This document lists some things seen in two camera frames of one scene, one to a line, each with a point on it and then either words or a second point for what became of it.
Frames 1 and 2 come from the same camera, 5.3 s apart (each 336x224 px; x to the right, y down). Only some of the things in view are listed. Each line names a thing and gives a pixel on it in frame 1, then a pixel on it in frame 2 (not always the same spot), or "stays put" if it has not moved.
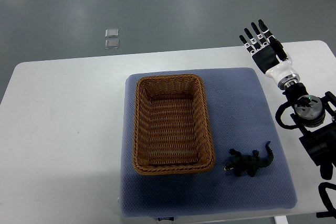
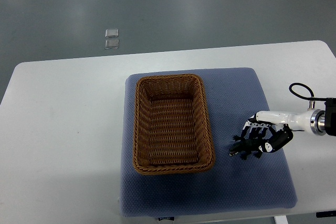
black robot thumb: (278, 49) -> (281, 138)
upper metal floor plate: (110, 33) stays put
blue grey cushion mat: (251, 171) stays put
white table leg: (281, 220) stays put
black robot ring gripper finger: (252, 39) -> (254, 132)
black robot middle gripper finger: (260, 35) -> (262, 132)
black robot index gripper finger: (266, 32) -> (268, 132)
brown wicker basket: (171, 131) stays put
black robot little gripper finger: (248, 46) -> (245, 132)
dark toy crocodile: (241, 163) -> (244, 146)
